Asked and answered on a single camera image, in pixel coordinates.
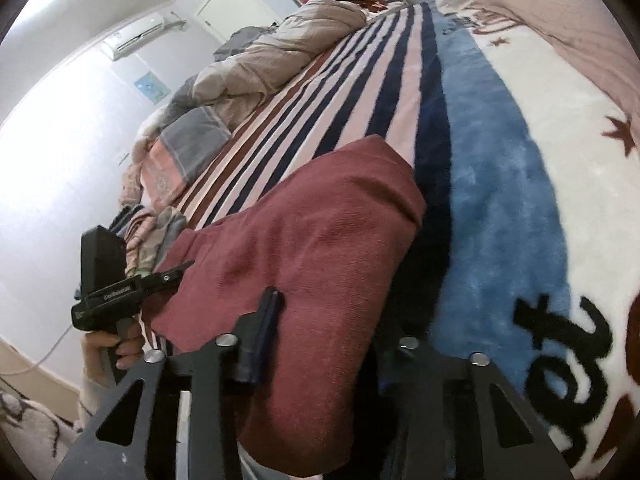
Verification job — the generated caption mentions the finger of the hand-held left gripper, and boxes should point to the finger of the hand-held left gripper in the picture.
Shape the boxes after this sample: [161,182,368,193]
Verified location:
[135,260,197,296]

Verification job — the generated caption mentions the small blue wall poster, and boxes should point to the small blue wall poster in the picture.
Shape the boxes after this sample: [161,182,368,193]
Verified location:
[134,71,171,106]

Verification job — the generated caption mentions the person's left forearm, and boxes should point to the person's left forearm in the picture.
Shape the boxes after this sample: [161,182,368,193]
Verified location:
[76,367,113,423]

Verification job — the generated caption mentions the person's grey patterned clothing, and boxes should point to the person's grey patterned clothing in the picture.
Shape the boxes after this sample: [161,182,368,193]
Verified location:
[0,389,83,480]

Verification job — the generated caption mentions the white door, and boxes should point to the white door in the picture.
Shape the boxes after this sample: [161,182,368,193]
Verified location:
[192,0,301,41]

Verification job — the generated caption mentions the pink knitted garment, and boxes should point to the pink knitted garment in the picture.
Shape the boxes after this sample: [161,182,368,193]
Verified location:
[122,210,161,279]

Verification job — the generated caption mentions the pink grey folded blanket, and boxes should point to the pink grey folded blanket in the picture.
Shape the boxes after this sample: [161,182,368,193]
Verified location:
[132,105,233,211]

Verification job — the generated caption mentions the white cable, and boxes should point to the white cable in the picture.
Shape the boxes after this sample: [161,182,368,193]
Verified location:
[0,322,77,377]

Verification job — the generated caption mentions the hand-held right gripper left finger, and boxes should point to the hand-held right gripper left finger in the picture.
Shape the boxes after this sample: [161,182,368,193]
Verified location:
[52,287,286,480]

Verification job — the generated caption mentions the white fluffy plush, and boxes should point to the white fluffy plush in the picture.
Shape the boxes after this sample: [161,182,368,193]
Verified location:
[131,110,168,161]

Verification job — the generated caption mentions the grey and beige quilt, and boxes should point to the grey and beige quilt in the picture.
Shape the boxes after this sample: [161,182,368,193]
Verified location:
[165,0,368,117]

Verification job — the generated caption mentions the white air conditioner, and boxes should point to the white air conditioner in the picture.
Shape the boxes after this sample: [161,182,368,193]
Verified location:
[100,14,166,62]

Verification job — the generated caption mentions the red pants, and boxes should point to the red pants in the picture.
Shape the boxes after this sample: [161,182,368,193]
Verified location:
[142,135,427,478]

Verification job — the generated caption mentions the person's left hand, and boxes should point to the person's left hand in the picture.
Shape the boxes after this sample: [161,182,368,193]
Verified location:
[81,327,147,380]

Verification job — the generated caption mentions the pink knitted pillow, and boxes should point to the pink knitted pillow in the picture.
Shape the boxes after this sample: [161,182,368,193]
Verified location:
[435,0,640,127]

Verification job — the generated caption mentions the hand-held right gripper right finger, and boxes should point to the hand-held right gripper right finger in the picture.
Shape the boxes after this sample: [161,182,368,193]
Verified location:
[375,335,573,480]

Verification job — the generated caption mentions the striped fleece blanket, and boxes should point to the striped fleece blanket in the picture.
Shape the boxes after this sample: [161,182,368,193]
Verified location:
[125,2,640,480]

